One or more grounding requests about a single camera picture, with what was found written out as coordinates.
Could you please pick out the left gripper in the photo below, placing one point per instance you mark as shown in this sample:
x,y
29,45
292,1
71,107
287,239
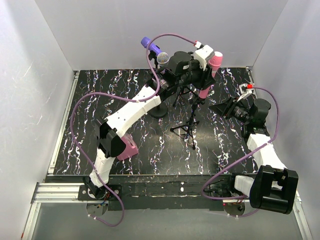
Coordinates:
x,y
207,81

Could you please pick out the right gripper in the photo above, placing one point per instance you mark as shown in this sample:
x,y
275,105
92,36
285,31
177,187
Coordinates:
x,y
230,108

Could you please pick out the pink microphone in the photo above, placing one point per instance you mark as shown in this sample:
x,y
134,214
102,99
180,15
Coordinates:
x,y
215,63

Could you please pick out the black tripod shock-mount stand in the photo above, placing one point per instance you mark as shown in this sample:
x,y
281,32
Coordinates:
x,y
185,90

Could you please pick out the purple glitter microphone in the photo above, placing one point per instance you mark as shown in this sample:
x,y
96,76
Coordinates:
x,y
162,59

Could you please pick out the black round-base stand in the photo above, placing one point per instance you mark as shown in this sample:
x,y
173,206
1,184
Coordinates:
x,y
159,111
152,58

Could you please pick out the purple smooth microphone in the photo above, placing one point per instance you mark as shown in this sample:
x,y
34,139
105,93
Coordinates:
x,y
146,43

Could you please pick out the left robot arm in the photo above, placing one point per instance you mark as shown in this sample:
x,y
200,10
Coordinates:
x,y
174,75

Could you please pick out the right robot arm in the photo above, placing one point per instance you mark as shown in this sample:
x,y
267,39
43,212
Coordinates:
x,y
274,186

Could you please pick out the pink microphone holder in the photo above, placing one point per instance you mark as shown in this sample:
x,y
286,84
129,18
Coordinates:
x,y
131,148

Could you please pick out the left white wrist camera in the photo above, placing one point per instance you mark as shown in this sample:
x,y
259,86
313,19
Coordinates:
x,y
203,54

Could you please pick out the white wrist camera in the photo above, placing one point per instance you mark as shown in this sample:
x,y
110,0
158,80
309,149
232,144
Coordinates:
x,y
246,90
203,54

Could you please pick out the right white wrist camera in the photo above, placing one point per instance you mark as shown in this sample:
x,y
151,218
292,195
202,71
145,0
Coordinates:
x,y
246,90

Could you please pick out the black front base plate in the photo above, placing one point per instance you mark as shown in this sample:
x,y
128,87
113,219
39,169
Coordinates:
x,y
160,192

